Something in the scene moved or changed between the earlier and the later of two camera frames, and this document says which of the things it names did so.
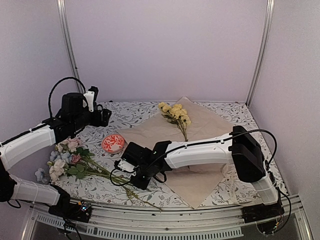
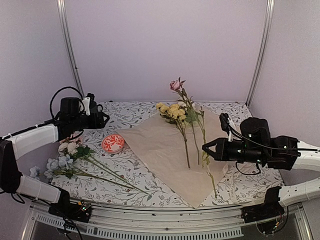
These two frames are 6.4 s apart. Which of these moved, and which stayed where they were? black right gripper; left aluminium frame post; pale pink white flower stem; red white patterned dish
Moved: pale pink white flower stem; black right gripper
Stayed: red white patterned dish; left aluminium frame post
